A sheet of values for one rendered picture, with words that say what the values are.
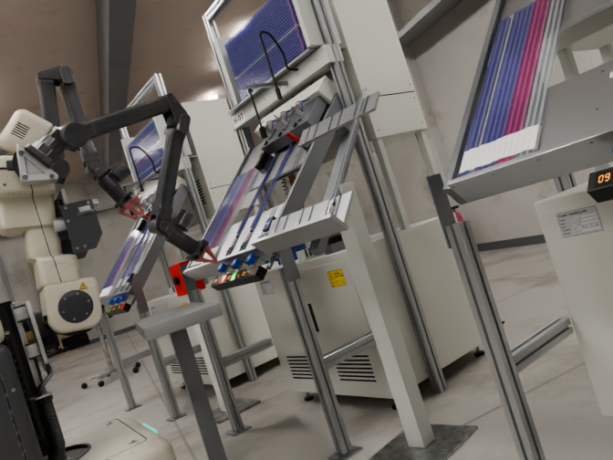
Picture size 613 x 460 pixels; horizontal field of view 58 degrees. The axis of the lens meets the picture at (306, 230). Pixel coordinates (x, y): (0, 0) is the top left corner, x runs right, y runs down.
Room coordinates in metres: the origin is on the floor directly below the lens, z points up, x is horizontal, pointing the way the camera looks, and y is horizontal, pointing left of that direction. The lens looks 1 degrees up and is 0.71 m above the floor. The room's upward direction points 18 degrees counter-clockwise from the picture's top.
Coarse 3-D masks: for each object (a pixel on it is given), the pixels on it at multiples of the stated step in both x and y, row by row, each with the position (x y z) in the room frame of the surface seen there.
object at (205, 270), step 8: (248, 248) 1.89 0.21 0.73; (256, 248) 1.84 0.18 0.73; (224, 256) 2.04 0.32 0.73; (232, 256) 1.99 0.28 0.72; (240, 256) 1.96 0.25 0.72; (256, 256) 1.90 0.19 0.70; (264, 256) 1.88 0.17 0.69; (208, 264) 2.14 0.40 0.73; (216, 264) 2.11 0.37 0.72; (240, 264) 2.02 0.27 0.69; (248, 264) 2.00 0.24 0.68; (184, 272) 2.33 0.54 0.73; (192, 272) 2.30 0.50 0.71; (200, 272) 2.26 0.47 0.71; (208, 272) 2.22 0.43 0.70; (216, 272) 2.19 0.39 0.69
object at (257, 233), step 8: (272, 208) 2.00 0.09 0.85; (280, 208) 1.93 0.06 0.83; (264, 216) 2.02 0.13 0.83; (240, 224) 2.18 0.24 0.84; (248, 224) 2.10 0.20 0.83; (256, 224) 2.03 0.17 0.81; (264, 224) 1.97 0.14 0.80; (232, 232) 2.20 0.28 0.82; (256, 232) 1.98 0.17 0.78; (264, 232) 1.93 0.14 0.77; (224, 240) 2.22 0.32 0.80; (232, 240) 2.15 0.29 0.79; (240, 240) 2.07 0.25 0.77; (248, 240) 2.00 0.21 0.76; (224, 248) 2.16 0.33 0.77; (232, 248) 2.08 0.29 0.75; (240, 248) 2.00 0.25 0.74; (216, 256) 2.18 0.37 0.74
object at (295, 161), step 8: (288, 144) 2.26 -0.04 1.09; (296, 144) 2.18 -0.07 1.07; (256, 152) 2.57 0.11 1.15; (280, 152) 2.29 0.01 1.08; (296, 152) 2.13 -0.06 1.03; (304, 152) 2.06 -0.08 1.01; (248, 160) 2.61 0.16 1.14; (256, 160) 2.50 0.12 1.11; (280, 160) 2.23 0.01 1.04; (288, 160) 2.15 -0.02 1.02; (296, 160) 2.08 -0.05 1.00; (248, 168) 2.53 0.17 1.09; (272, 168) 2.25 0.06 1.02; (288, 168) 2.10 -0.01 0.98; (296, 168) 2.06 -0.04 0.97; (256, 176) 2.36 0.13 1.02; (264, 176) 2.28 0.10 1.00; (272, 176) 2.20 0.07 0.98; (280, 176) 2.15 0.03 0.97; (256, 184) 2.30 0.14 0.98
